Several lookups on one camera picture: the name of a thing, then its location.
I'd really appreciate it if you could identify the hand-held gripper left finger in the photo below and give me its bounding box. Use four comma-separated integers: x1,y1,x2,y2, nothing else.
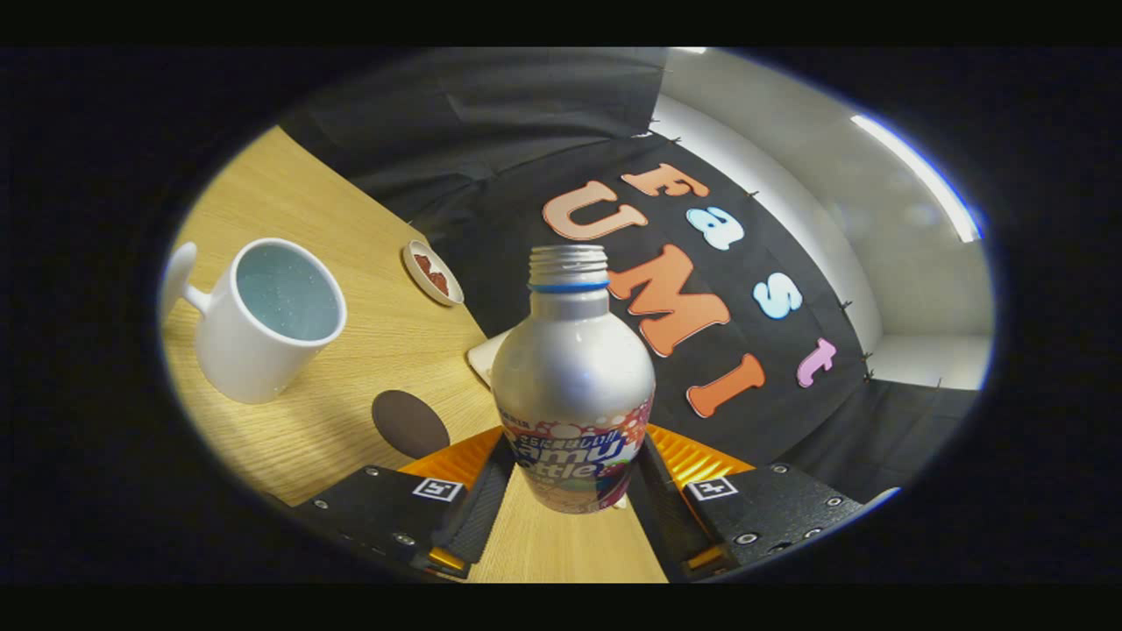
289,427,518,579

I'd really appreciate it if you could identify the small white round plate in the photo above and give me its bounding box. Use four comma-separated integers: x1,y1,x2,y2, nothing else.
402,240,465,308

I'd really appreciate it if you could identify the wooden table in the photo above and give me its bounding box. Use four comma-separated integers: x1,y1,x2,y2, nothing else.
162,125,667,584

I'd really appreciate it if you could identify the white toaster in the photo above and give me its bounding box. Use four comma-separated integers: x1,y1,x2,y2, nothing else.
467,331,514,388

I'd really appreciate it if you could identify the white cup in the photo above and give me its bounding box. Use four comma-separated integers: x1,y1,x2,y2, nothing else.
160,238,348,405

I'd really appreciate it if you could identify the dark brown round coaster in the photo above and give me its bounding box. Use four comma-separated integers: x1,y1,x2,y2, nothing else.
372,390,451,460

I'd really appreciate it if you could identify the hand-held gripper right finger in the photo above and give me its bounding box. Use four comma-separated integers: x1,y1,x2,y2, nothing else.
627,424,869,581

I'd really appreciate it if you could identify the silver juice bottle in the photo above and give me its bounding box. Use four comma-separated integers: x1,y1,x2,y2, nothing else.
491,245,657,514

